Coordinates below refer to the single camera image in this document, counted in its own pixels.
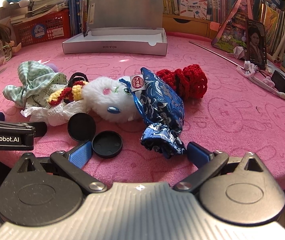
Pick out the black round lid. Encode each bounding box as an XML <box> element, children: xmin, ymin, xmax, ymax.
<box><xmin>67</xmin><ymin>113</ymin><xmax>96</xmax><ymax>141</ymax></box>

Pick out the black round cap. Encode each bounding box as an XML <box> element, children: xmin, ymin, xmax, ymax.
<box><xmin>91</xmin><ymin>131</ymin><xmax>123</xmax><ymax>159</ymax></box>

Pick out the white tissue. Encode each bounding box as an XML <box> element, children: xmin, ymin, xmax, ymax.
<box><xmin>20</xmin><ymin>100</ymin><xmax>86</xmax><ymax>126</ymax></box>

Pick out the green checkered cloth pouch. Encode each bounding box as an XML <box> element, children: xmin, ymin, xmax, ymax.
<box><xmin>2</xmin><ymin>61</ymin><xmax>68</xmax><ymax>109</ymax></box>

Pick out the yellow red crochet keychain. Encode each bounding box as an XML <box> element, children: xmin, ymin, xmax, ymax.
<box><xmin>47</xmin><ymin>72</ymin><xmax>89</xmax><ymax>106</ymax></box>

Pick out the white fluffy plush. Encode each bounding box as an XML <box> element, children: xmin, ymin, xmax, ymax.
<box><xmin>82</xmin><ymin>76</ymin><xmax>141</xmax><ymax>123</ymax></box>

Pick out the purple fluffy plush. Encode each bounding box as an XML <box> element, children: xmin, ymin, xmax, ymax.
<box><xmin>45</xmin><ymin>63</ymin><xmax>59</xmax><ymax>72</ymax></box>

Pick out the blue brocade pouch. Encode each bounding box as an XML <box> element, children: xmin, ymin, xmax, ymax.
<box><xmin>119</xmin><ymin>67</ymin><xmax>186</xmax><ymax>159</ymax></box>

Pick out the red crochet item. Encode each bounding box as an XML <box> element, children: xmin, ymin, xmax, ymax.
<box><xmin>156</xmin><ymin>64</ymin><xmax>208</xmax><ymax>101</ymax></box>

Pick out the pink bunny table mat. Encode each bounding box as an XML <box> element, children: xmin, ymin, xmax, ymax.
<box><xmin>0</xmin><ymin>35</ymin><xmax>285</xmax><ymax>189</ymax></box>

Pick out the metal rod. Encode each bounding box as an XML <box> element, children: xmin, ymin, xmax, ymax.
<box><xmin>189</xmin><ymin>40</ymin><xmax>244</xmax><ymax>70</ymax></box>

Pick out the red plastic basket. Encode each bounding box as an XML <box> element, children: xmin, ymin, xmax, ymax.
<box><xmin>13</xmin><ymin>9</ymin><xmax>71</xmax><ymax>47</ymax></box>

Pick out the white origami paper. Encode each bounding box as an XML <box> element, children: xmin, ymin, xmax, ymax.
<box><xmin>233</xmin><ymin>46</ymin><xmax>247</xmax><ymax>60</ymax></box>

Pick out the black binder clip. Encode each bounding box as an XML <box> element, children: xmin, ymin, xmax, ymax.
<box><xmin>81</xmin><ymin>27</ymin><xmax>91</xmax><ymax>37</ymax></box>

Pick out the stack of books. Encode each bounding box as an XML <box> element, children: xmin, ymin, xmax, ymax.
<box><xmin>0</xmin><ymin>0</ymin><xmax>69</xmax><ymax>25</ymax></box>

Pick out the black smartphone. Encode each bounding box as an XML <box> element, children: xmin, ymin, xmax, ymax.
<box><xmin>246</xmin><ymin>19</ymin><xmax>267</xmax><ymax>70</ymax></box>

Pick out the wooden drawer organizer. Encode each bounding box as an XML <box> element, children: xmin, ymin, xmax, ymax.
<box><xmin>163</xmin><ymin>14</ymin><xmax>221</xmax><ymax>39</ymax></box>

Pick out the silver open box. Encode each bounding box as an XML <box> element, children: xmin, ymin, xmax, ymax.
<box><xmin>62</xmin><ymin>0</ymin><xmax>168</xmax><ymax>56</ymax></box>

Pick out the white colourful printed box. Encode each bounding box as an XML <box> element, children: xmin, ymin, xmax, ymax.
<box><xmin>179</xmin><ymin>0</ymin><xmax>208</xmax><ymax>20</ymax></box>

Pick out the white cable bundle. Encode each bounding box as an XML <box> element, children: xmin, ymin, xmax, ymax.
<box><xmin>237</xmin><ymin>60</ymin><xmax>276</xmax><ymax>88</ymax></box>

